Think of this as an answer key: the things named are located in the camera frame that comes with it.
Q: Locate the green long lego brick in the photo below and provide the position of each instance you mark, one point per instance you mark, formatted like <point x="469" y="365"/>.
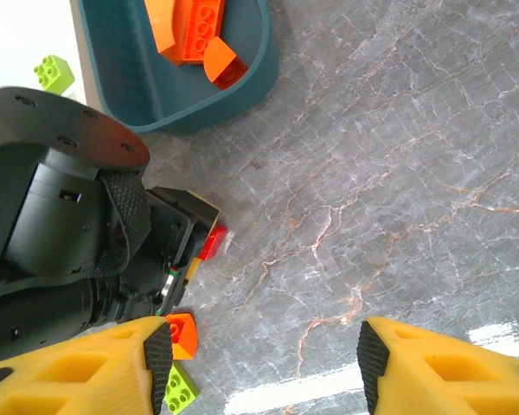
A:
<point x="179" y="389"/>

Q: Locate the red long lego brick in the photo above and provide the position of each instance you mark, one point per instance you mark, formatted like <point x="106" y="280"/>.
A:
<point x="212" y="243"/>

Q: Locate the orange curved lego brick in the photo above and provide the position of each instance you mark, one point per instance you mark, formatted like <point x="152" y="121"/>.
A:
<point x="222" y="60"/>
<point x="183" y="337"/>

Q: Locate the white plastic container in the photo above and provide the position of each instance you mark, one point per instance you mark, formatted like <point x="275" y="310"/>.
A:
<point x="8" y="43"/>

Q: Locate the teal plastic container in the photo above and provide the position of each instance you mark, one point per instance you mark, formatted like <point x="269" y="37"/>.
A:
<point x="125" y="78"/>

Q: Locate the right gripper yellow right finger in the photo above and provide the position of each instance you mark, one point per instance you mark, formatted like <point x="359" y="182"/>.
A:
<point x="437" y="380"/>

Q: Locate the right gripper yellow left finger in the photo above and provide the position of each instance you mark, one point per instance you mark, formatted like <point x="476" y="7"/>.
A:
<point x="91" y="376"/>

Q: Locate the green square lego brick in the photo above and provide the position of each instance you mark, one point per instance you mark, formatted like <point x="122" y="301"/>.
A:
<point x="54" y="75"/>

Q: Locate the orange long lego brick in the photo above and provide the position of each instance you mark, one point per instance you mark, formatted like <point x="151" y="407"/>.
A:
<point x="203" y="26"/>

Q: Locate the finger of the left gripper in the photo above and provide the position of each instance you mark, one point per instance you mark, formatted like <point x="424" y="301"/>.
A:
<point x="177" y="285"/>
<point x="190" y="220"/>

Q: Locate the orange long sloped lego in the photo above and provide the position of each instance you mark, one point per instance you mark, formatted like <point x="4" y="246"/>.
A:
<point x="164" y="26"/>

